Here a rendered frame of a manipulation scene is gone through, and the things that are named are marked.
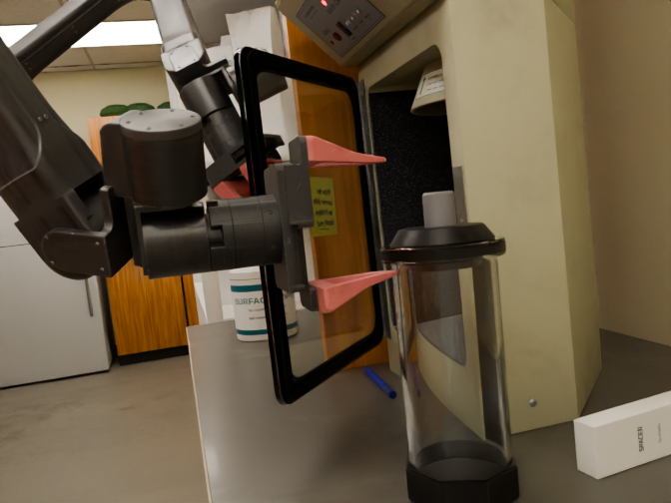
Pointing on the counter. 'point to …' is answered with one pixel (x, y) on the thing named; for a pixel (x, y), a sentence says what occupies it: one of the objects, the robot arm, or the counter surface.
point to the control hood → (400, 13)
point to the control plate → (324, 16)
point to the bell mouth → (430, 92)
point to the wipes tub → (248, 304)
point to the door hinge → (373, 207)
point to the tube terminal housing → (515, 182)
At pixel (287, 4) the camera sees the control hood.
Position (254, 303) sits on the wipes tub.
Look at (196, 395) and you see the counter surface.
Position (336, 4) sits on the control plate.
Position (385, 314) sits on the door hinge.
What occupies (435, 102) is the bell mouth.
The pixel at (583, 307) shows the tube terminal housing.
